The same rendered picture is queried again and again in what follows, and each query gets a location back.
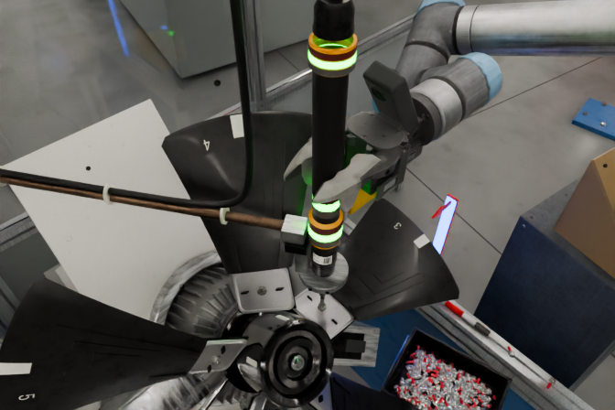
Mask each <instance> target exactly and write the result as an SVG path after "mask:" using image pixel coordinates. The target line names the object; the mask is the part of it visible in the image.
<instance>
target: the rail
mask: <svg viewBox="0 0 615 410"><path fill-rule="evenodd" d="M355 227H356V224H355V223H353V222H352V221H351V220H349V219H348V218H347V220H346V221H344V222H343V224H342V236H341V240H340V243H339V244H338V246H339V247H340V246H341V245H342V244H343V243H344V241H345V240H346V239H347V237H348V236H349V235H350V233H351V232H352V231H353V229H354V228H355ZM449 301H450V302H451V303H452V304H454V305H455V306H457V307H458V308H460V309H461V310H462V311H464V312H465V313H466V314H468V315H469V316H471V317H472V318H474V319H475V320H476V321H477V322H479V323H480V324H481V325H483V326H484V327H485V328H487V329H488V330H490V331H491V334H490V335H489V336H485V335H484V334H483V333H481V332H480V331H479V330H477V329H475V328H474V326H472V325H470V324H469V323H468V322H467V321H466V320H465V319H463V318H461V317H460V316H459V315H457V314H456V313H455V312H453V311H452V310H451V309H449V308H448V307H446V306H445V305H444V304H442V303H441V302H440V303H436V304H431V305H427V306H423V307H416V308H415V310H416V311H417V312H418V313H420V314H421V315H422V316H423V317H424V318H426V319H427V320H428V321H430V322H431V323H432V324H433V325H434V326H436V327H437V328H438V329H439V330H441V331H442V332H443V333H444V334H445V335H447V336H448V337H449V338H450V339H451V340H453V341H454V342H455V343H457V344H458V345H459V346H460V348H462V349H463V350H464V351H465V352H467V353H468V354H469V355H470V356H471V357H473V358H474V359H475V360H477V361H480V362H481V363H483V364H485V365H487V366H489V367H491V368H492V369H493V370H495V371H497V372H500V373H502V374H503V375H505V376H507V377H509V378H512V382H511V385H510V388H511V389H512V390H513V391H514V392H516V393H517V394H518V395H519V396H521V397H522V398H523V399H524V400H525V401H526V402H527V403H528V404H529V405H531V406H532V407H533V408H534V409H536V410H595V409H593V408H592V407H591V406H590V405H588V404H587V403H585V402H584V401H583V400H582V399H580V398H579V397H578V396H576V395H575V394H574V393H572V392H571V391H570V390H568V389H567V388H566V387H565V386H564V385H563V384H561V383H560V382H559V381H556V382H555V384H552V385H551V387H550V388H549V389H547V388H546V386H547V385H548V384H549V383H550V382H549V381H548V380H549V379H550V378H551V377H552V376H551V375H550V374H548V373H547V372H546V371H544V370H543V369H542V368H540V367H539V366H538V365H537V364H535V363H534V362H533V361H531V360H530V359H528V358H527V357H526V356H525V355H523V354H522V353H521V352H519V351H518V350H517V349H515V348H514V346H512V345H511V344H510V343H509V342H507V341H506V340H504V339H503V338H502V337H501V336H499V335H498V334H497V333H495V332H494V331H493V330H491V329H490V328H489V327H487V326H486V325H485V324H483V323H482V322H481V321H480V320H478V319H477V318H475V317H474V316H473V315H472V314H470V313H469V312H468V311H467V310H466V309H465V308H463V307H462V306H461V305H459V304H458V303H457V302H455V301H454V300H449ZM508 346H510V347H511V349H512V351H514V354H515V357H513V358H511V357H510V355H509V354H508V352H509V350H508V348H507V347H508Z"/></svg>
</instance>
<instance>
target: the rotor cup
mask: <svg viewBox="0 0 615 410"><path fill-rule="evenodd" d="M278 315H281V316H283V317H286V318H289V320H286V321H284V320H282V319H280V318H276V317H275V316H278ZM244 336H248V337H249V339H248V341H247V344H246V345H245V347H244V348H243V350H242V351H241V352H240V353H239V355H238V356H237V357H236V359H235V360H234V361H233V362H232V364H231V365H230V367H229V368H227V369H226V370H223V371H221V374H222V375H223V377H224V378H225V379H226V380H227V381H228V382H229V383H231V384H232V385H233V386H234V387H236V388H237V389H239V390H241V391H244V392H247V393H251V394H261V395H262V396H263V397H265V398H266V399H268V400H269V401H270V402H272V403H273V404H275V405H278V406H281V407H285V408H297V407H300V406H303V405H307V404H308V403H310V402H312V401H313V400H314V399H315V398H317V397H318V396H319V395H320V393H321V392H322V391H323V390H324V388H325V387H326V385H327V383H328V381H329V378H330V376H331V373H332V369H333V363H334V350H333V346H332V342H331V340H330V337H329V334H328V333H327V331H325V330H324V329H323V328H322V327H321V326H320V325H319V324H318V323H317V322H315V321H314V320H311V319H309V318H304V317H301V316H299V315H297V314H294V313H293V312H292V311H291V310H290V309H289V310H280V311H269V312H259V313H248V314H245V313H241V310H240V309H239V307H238V305H237V306H236V307H235V308H234V309H233V310H232V311H231V312H230V313H229V314H228V315H227V317H226V318H225V320H224V321H223V322H222V324H221V327H220V329H219V332H218V336H217V338H224V337H244ZM297 355H301V356H302V357H303V358H304V360H305V364H304V366H303V368H302V369H301V370H300V371H294V370H293V369H292V367H291V361H292V359H293V358H294V357H295V356H297ZM247 357H249V358H251V359H252V360H254V361H256V362H257V364H256V368H255V367H253V366H252V365H251V364H250V363H248V362H246V360H247Z"/></svg>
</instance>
